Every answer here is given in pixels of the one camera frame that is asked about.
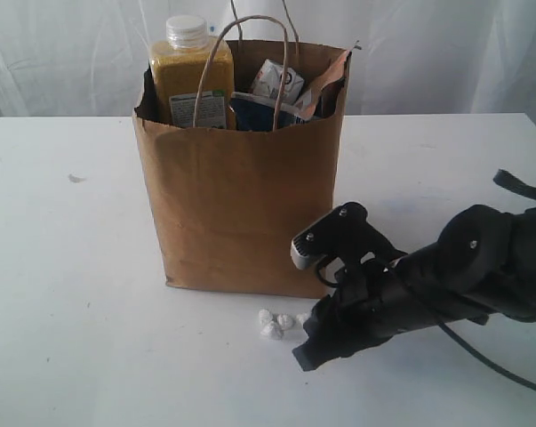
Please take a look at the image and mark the noodle packet dark blue ends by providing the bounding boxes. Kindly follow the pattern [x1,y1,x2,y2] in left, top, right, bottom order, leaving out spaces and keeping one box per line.
[229,92,317,132]

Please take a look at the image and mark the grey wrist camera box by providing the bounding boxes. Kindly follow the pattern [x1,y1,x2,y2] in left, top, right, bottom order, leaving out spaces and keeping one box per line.
[291,202,404,270]

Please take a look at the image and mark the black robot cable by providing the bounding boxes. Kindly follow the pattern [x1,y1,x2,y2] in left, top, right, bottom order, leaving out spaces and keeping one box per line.
[314,260,536,394]

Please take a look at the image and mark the brown red snack pouch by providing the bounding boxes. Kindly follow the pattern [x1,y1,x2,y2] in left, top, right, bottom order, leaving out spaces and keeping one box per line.
[293,40,361,122]

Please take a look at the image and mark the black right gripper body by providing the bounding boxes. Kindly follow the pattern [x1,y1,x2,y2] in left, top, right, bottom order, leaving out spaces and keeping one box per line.
[331,259,490,337]

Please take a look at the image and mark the small blue white milk carton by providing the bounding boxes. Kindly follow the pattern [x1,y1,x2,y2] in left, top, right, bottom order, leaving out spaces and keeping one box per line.
[249,60,305,104]

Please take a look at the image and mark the brown paper bag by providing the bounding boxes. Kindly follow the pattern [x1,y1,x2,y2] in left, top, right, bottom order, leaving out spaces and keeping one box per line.
[132,0,362,300]

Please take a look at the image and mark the yellow millet bottle white cap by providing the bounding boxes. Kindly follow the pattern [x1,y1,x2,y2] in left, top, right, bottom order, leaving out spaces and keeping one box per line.
[149,15,236,130]

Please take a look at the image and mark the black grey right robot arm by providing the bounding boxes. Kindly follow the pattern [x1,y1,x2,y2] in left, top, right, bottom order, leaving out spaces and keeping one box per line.
[291,170,536,371]

